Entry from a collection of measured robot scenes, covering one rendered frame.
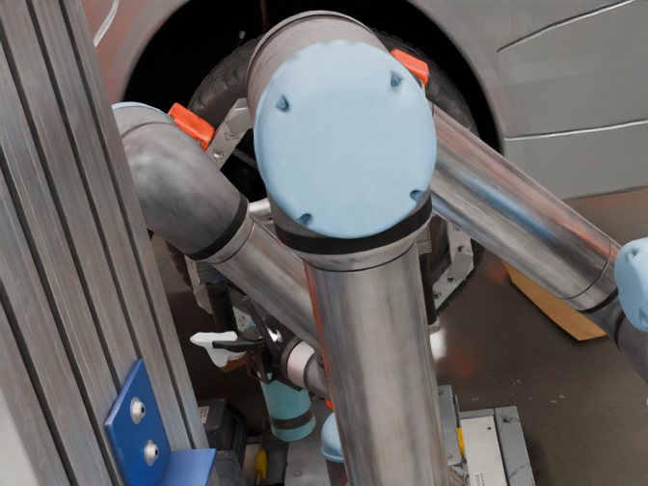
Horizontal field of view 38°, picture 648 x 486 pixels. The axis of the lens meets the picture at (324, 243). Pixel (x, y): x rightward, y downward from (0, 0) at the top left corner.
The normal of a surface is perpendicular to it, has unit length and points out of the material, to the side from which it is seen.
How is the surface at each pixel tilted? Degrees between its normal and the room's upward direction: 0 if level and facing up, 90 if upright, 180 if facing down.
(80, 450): 90
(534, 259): 106
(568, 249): 76
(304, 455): 0
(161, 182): 61
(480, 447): 0
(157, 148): 34
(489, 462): 0
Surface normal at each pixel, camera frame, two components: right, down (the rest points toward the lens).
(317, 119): 0.11, 0.32
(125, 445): 0.98, -0.10
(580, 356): -0.17, -0.88
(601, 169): -0.04, 0.46
